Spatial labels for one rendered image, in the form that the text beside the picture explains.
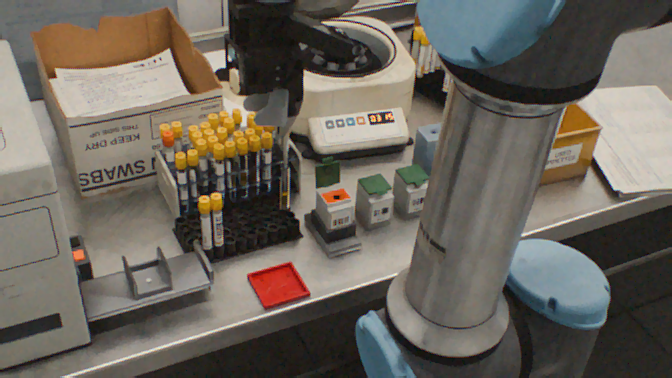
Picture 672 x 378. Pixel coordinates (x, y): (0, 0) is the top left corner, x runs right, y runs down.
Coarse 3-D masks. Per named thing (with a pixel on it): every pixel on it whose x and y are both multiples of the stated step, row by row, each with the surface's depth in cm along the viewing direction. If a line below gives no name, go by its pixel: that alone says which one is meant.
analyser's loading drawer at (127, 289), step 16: (160, 256) 107; (176, 256) 111; (192, 256) 112; (128, 272) 105; (144, 272) 109; (160, 272) 109; (176, 272) 109; (192, 272) 109; (208, 272) 107; (96, 288) 106; (112, 288) 106; (128, 288) 107; (144, 288) 107; (160, 288) 105; (176, 288) 107; (192, 288) 107; (208, 288) 110; (96, 304) 104; (112, 304) 104; (128, 304) 104; (144, 304) 105
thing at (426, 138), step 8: (424, 128) 127; (432, 128) 127; (416, 136) 128; (424, 136) 126; (432, 136) 126; (416, 144) 129; (424, 144) 126; (432, 144) 125; (416, 152) 129; (424, 152) 126; (432, 152) 126; (416, 160) 130; (424, 160) 127; (432, 160) 128; (424, 168) 128
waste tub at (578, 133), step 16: (576, 112) 135; (560, 128) 140; (576, 128) 136; (592, 128) 130; (560, 144) 129; (576, 144) 130; (592, 144) 132; (560, 160) 131; (576, 160) 133; (544, 176) 133; (560, 176) 134; (576, 176) 136
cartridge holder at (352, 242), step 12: (312, 216) 121; (312, 228) 122; (324, 228) 118; (336, 228) 118; (348, 228) 119; (324, 240) 119; (336, 240) 119; (348, 240) 120; (360, 240) 120; (336, 252) 118
